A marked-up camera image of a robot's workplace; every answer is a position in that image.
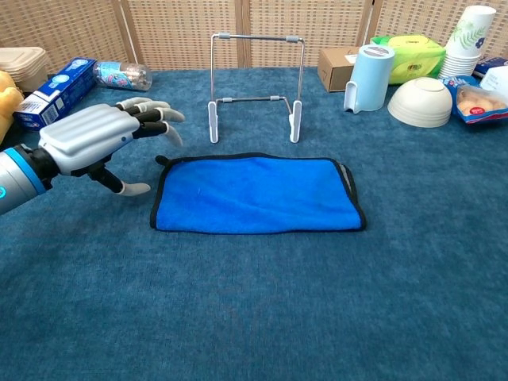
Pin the brown cardboard box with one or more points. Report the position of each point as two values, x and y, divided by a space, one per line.
333 69

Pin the yellow plush toy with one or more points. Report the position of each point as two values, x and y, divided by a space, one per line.
7 103

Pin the stack of paper cups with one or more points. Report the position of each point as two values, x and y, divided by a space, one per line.
468 39

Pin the green tissue pack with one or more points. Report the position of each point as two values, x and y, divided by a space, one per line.
416 59

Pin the clear bottle with blue label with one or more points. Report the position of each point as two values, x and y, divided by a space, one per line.
123 75

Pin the white stapler box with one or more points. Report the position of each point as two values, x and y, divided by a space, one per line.
496 79

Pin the metal rack with white feet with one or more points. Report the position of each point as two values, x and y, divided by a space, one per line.
213 119

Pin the beige lunch box stack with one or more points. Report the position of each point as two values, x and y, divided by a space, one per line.
24 63

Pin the grey and blue towel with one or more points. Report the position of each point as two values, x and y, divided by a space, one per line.
254 194

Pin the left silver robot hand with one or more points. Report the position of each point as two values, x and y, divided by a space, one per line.
87 135

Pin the blue toothpaste box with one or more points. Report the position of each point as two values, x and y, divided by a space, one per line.
55 95

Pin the blue cookie snack bag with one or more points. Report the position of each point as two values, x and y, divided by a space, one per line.
480 105

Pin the cream bowl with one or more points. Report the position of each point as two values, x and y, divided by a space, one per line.
420 103

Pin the teal table carpet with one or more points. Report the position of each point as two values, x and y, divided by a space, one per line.
278 317

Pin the light blue cylindrical cup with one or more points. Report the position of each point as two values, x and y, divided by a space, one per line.
373 79

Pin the wicker folding screen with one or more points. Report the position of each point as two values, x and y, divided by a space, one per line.
178 31

